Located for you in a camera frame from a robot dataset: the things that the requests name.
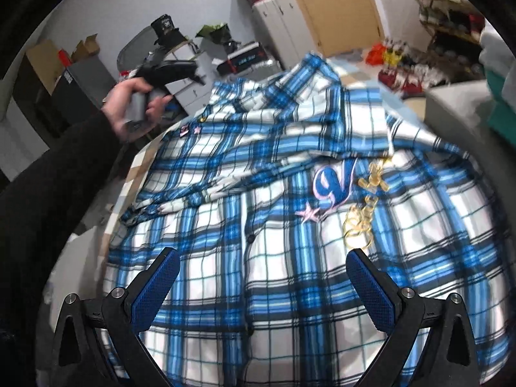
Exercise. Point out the silver flat suitcase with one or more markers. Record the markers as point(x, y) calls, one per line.
point(258, 72)

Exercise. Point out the tall dark wardrobe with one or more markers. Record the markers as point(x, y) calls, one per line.
point(36, 79)

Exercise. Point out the plaid brown blue bedsheet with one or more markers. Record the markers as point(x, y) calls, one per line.
point(350, 74)

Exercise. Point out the folded white and green clothes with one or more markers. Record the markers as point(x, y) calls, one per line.
point(499, 70)

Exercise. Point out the open cardboard box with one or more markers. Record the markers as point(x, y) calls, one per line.
point(86, 48)

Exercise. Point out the white drawer desk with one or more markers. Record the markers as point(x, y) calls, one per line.
point(191, 95)

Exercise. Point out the black hat box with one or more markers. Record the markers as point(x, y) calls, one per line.
point(167, 34)

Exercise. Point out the wooden shoe rack with shoes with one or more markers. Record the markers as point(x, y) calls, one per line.
point(455, 27)

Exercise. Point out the shoes on floor pile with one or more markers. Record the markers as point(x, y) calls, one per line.
point(404, 70)

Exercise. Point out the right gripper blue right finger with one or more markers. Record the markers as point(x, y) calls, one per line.
point(397, 312)

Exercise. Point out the wooden door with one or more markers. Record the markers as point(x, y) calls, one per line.
point(340, 26)

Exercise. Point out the blue white plaid shirt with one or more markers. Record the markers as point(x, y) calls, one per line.
point(263, 194)

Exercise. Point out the black sleeved left forearm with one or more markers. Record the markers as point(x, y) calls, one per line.
point(41, 208)

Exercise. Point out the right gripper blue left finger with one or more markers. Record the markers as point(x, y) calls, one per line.
point(128, 311)

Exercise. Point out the dark flower bouquet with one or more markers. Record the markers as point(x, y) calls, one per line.
point(219, 34)

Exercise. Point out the white upright suitcase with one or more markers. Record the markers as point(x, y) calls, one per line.
point(283, 25)

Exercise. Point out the black red shoe box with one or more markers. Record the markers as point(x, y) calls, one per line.
point(242, 59)

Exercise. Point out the person's left hand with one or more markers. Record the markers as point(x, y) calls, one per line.
point(116, 105)

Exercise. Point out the grey oval mirror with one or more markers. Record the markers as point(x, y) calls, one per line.
point(138, 48)

